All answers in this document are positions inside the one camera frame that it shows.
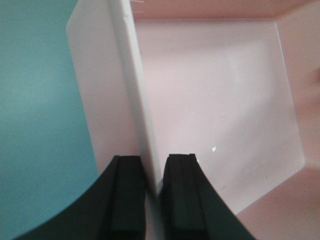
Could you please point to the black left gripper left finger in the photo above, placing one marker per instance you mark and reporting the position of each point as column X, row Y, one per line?
column 113, row 208

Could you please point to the pink plastic bin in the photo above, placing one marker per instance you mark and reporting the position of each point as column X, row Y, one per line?
column 237, row 83

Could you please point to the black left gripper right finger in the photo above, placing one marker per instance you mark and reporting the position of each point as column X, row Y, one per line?
column 192, row 209

